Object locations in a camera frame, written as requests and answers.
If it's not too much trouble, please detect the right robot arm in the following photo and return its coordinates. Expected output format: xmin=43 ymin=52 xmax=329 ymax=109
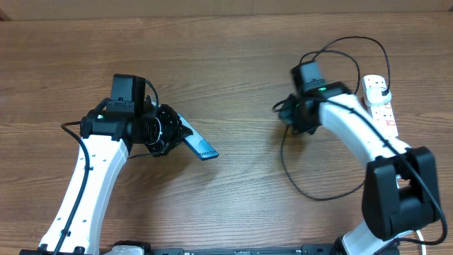
xmin=273 ymin=61 xmax=447 ymax=254

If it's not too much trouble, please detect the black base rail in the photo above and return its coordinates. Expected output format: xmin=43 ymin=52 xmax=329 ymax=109
xmin=102 ymin=240 xmax=401 ymax=255

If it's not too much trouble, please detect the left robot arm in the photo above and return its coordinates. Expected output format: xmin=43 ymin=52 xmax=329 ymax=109
xmin=34 ymin=74 xmax=193 ymax=254

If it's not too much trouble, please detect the blue Galaxy smartphone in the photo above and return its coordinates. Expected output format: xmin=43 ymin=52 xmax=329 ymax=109
xmin=178 ymin=113 xmax=219 ymax=161

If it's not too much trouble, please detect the white power strip cord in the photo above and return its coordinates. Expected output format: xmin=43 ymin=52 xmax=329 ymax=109
xmin=412 ymin=229 xmax=428 ymax=255

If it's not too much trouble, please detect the black charger cable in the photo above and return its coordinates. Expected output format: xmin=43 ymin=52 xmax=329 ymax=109
xmin=271 ymin=35 xmax=392 ymax=202

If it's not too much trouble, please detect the white power strip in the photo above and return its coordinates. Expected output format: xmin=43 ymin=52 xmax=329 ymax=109
xmin=362 ymin=74 xmax=398 ymax=138

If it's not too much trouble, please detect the white charger plug adapter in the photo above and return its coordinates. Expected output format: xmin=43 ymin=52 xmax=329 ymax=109
xmin=364 ymin=87 xmax=392 ymax=107

